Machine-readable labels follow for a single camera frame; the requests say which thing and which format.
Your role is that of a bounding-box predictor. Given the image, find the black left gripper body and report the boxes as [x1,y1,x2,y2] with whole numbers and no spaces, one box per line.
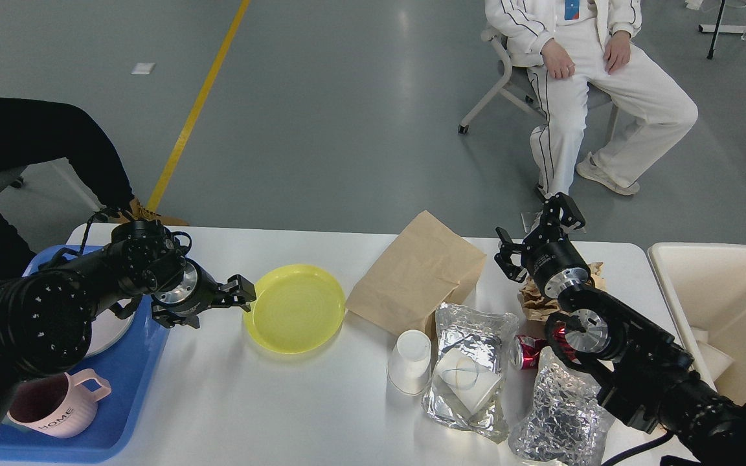
[153,259,220,318]

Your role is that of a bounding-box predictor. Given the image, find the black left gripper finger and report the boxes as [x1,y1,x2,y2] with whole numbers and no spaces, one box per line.
[152,307,203,329]
[215,274,256,313]

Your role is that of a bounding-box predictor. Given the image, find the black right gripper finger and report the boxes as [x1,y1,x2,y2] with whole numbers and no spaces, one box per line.
[534,194,587,243]
[495,227,529,283]

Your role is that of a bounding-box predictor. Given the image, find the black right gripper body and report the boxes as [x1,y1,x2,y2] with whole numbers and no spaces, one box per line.
[523,241,591,299]

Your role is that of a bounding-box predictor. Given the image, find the yellow round plastic plate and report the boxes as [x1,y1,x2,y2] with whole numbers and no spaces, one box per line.
[243,263,346,355]

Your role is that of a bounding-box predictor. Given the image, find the pink ribbed mug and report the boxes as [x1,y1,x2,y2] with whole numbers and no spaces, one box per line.
[6,368,112,439]

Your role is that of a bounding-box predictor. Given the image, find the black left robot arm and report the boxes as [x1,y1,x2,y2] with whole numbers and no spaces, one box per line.
[0,220,256,422]

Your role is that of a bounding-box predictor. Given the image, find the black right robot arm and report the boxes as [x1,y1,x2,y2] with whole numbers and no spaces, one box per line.
[495,194,746,465]

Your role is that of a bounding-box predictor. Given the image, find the crumpled brown paper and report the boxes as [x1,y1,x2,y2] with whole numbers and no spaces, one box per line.
[520,261,607,322]

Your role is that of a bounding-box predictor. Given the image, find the blue plastic tray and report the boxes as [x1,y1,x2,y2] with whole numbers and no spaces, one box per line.
[0,245,173,465]

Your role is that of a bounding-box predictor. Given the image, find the brown paper bag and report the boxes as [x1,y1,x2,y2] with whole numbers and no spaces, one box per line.
[346,210,486,338]

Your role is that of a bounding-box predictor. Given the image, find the crushed red soda can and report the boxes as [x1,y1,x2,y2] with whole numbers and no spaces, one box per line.
[510,335,548,370]

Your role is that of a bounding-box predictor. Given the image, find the person in white tracksuit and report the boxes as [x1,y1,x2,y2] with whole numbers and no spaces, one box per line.
[484,0,699,201]

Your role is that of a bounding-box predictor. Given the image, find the silver foil pouch with paper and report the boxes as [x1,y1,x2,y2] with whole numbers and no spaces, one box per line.
[422,303,525,443]

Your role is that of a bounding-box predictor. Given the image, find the white wheeled chair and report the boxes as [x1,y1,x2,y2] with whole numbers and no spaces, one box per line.
[458,25,620,142]

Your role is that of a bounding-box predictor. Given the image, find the white paper cup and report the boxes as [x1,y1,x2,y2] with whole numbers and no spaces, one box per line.
[386,329,432,395]

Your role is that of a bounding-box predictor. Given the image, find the crumpled silver foil bag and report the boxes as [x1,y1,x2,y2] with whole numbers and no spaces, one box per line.
[508,348,614,465]

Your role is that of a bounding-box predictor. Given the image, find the beige plastic bin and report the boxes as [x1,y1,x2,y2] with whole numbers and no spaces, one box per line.
[648,243,746,405]

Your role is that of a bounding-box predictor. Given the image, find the person in black trousers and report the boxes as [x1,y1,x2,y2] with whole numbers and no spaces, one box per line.
[0,81,187,285]

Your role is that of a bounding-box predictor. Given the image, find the white stand base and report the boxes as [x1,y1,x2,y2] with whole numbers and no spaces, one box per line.
[684,1,746,61]

